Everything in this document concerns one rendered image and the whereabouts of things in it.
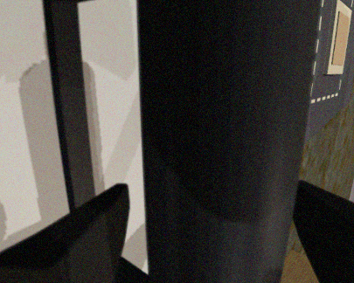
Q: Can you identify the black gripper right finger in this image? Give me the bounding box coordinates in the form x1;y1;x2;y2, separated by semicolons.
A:
292;180;354;283

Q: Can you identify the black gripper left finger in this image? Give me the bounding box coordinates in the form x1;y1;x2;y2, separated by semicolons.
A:
0;183;130;283

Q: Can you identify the beige square tile with dark square centre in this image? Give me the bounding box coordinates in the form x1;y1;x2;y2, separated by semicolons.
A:
323;0;352;74

